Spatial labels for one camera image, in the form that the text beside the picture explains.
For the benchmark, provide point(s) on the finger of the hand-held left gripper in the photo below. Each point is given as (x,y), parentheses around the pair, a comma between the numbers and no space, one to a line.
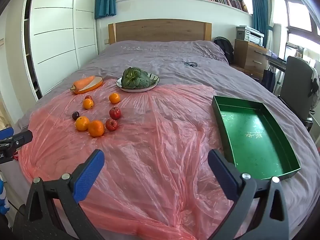
(21,138)
(6,132)

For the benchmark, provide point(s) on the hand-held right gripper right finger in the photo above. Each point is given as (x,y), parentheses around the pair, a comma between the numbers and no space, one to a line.
(223,177)

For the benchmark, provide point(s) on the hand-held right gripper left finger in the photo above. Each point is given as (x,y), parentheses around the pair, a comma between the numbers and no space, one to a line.
(86,177)

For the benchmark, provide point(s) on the green metal tray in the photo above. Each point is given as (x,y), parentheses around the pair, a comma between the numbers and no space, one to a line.
(250,135)

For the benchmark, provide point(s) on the large orange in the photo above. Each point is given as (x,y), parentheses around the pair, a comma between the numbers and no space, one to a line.
(96,128)

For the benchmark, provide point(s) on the red apple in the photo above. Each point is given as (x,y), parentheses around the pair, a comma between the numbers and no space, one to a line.
(115,112)
(111,124)

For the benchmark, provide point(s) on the dark plum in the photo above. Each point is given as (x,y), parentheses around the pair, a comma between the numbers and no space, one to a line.
(75,115)
(88,97)

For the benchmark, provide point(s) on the person's left hand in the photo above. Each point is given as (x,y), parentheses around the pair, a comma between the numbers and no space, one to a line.
(3,197)

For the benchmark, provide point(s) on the pink plastic sheet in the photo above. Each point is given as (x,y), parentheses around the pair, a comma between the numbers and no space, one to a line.
(150,142)

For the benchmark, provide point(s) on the carrot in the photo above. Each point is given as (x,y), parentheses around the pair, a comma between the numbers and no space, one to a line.
(83,83)

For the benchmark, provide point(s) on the orange oval dish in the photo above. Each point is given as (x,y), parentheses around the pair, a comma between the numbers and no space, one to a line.
(96,83)

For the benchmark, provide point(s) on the dark tote bag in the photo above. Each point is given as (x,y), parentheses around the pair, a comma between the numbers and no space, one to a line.
(268,78)

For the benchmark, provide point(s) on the bok choy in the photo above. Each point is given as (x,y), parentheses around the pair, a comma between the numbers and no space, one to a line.
(136,78)

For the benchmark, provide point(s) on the white wardrobe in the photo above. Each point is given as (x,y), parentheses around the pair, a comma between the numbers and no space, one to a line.
(62,30)

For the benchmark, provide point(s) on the small black item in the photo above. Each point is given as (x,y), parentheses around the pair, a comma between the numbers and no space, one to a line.
(190,64)

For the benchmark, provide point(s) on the white leaf-pattern plate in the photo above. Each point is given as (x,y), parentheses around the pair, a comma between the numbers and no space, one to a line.
(153,78)

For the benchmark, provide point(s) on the grey chair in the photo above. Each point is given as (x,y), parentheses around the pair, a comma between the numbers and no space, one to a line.
(297,80)

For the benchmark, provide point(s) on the wooden dresser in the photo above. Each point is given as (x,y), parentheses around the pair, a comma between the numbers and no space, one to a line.
(248,56)

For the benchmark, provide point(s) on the glass-top desk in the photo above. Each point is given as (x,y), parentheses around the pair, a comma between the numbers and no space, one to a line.
(276,58)

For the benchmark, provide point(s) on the black backpack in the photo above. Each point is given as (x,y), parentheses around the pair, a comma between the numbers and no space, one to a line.
(223,47)

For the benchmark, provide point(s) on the bed with grey cover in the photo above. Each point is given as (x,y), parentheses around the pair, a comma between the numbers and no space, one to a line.
(162,57)

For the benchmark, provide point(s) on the white printer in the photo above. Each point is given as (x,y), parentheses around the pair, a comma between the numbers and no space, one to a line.
(250,36)

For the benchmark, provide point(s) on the wooden headboard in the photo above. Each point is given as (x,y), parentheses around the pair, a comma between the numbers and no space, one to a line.
(160,30)

